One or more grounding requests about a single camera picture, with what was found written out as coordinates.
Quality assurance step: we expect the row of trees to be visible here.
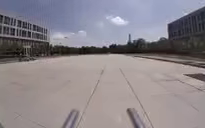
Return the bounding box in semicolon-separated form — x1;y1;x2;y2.
0;33;205;58

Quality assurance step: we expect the slim distant tower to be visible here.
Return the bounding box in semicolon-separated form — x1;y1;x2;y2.
127;32;133;46

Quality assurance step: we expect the pale concrete slab pavement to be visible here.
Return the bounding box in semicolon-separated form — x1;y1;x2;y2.
0;53;205;128

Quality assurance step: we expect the robot's own part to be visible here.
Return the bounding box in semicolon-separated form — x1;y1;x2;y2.
125;107;147;128
61;109;81;128

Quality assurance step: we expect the low dark kerb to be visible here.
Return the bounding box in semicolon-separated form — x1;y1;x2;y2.
133;54;205;71

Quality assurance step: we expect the white building with dark windows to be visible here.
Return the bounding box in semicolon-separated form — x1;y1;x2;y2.
0;10;51;57

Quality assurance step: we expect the dark drain grate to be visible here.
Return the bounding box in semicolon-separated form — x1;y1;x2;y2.
183;72;205;83

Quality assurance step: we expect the dark grey building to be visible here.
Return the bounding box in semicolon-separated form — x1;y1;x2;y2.
167;1;205;51

